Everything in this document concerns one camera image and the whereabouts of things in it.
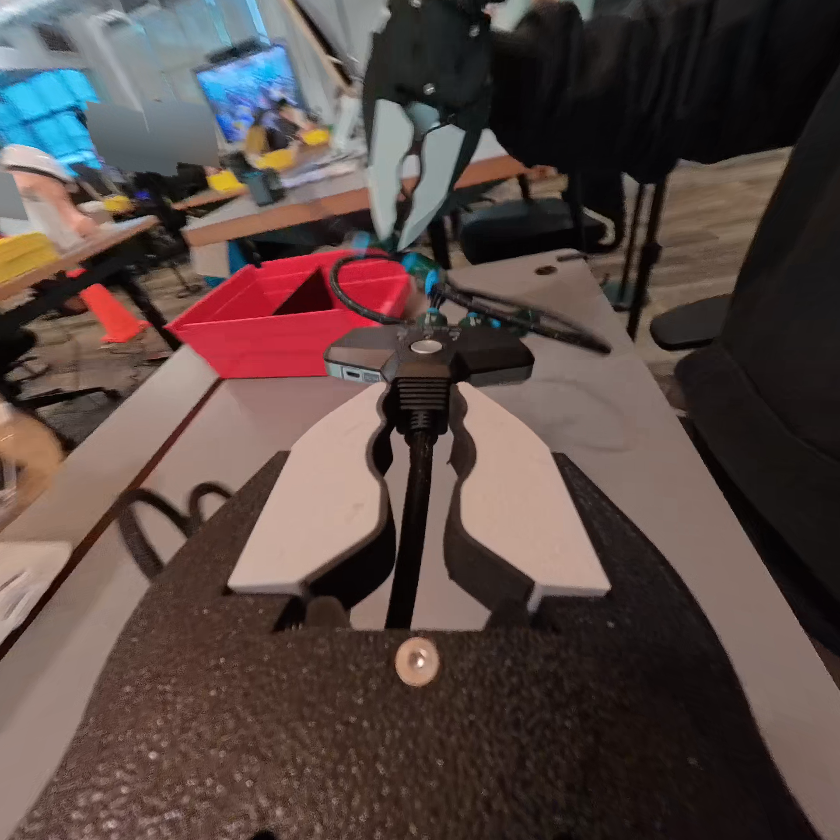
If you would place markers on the grey desk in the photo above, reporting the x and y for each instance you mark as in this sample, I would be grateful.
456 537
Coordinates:
590 420
118 453

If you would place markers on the yellow plastic bin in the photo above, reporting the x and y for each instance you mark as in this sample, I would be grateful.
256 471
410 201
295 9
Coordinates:
26 259
226 180

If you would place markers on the red bin with black divider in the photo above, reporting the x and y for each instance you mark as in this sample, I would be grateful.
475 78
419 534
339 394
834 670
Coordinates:
262 348

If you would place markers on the black chair seat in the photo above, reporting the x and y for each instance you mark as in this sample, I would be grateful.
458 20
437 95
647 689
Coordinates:
689 321

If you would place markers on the person's right forearm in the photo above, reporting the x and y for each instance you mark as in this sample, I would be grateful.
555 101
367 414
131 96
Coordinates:
623 79

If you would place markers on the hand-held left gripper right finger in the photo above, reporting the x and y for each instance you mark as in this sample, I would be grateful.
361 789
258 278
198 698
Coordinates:
525 512

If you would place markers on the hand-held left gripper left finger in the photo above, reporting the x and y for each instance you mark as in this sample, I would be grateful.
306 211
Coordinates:
315 499

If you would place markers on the black case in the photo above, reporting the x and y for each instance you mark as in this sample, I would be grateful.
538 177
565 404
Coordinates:
525 229

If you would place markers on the monitor screen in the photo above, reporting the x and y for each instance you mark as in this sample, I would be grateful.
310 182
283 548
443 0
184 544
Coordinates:
249 92

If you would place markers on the dark device with display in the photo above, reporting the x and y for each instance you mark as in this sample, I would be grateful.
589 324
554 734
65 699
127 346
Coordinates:
262 187

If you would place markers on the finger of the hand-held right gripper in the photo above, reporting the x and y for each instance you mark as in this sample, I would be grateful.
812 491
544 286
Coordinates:
387 164
439 170

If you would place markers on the black video switcher box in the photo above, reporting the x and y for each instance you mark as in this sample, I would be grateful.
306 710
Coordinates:
472 361

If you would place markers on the grey table with wooden edge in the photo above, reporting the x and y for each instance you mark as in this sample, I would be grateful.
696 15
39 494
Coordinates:
315 203
98 236

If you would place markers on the orange traffic cone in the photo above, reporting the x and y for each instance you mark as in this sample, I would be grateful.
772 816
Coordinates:
111 315

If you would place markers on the person's black-clothed torso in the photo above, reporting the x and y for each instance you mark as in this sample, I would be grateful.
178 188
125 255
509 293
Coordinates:
787 328

